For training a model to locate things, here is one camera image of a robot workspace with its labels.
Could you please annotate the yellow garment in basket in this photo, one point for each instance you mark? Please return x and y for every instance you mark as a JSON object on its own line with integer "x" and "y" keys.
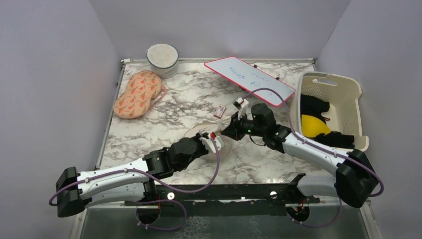
{"x": 312, "y": 126}

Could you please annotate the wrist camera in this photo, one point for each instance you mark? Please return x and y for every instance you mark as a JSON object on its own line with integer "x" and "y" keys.
{"x": 241, "y": 104}
{"x": 212, "y": 142}

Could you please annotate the red-framed whiteboard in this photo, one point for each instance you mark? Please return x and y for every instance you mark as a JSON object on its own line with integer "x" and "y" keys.
{"x": 250, "y": 78}

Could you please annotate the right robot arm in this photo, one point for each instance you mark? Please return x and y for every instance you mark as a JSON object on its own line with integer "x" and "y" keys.
{"x": 351, "y": 176}

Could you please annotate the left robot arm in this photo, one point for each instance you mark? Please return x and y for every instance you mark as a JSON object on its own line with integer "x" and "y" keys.
{"x": 77, "y": 191}

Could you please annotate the cream plastic laundry basket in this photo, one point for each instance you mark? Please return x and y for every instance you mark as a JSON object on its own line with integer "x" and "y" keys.
{"x": 342, "y": 93}

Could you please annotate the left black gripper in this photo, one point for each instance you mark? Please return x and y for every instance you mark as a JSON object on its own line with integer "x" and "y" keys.
{"x": 196, "y": 138}

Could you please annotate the grey-rimmed mesh laundry bag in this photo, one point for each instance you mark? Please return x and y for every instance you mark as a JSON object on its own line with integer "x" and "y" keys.
{"x": 163, "y": 60}

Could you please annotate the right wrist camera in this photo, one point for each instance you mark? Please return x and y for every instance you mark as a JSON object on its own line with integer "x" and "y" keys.
{"x": 241, "y": 104}

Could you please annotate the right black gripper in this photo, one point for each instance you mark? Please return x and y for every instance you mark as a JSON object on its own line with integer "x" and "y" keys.
{"x": 234, "y": 129}

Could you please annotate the black garment in basket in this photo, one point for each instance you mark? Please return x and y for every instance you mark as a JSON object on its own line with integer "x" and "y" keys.
{"x": 312, "y": 106}

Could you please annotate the small red white card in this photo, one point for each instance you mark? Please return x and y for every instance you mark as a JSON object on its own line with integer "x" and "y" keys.
{"x": 218, "y": 113}

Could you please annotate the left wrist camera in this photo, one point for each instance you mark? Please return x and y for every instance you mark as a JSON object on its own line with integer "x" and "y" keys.
{"x": 212, "y": 142}

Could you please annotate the floral orange sleep mask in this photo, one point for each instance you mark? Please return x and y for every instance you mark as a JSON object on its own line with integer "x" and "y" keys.
{"x": 143, "y": 90}

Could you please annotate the black metal base rail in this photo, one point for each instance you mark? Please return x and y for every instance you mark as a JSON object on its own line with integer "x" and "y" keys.
{"x": 225, "y": 200}

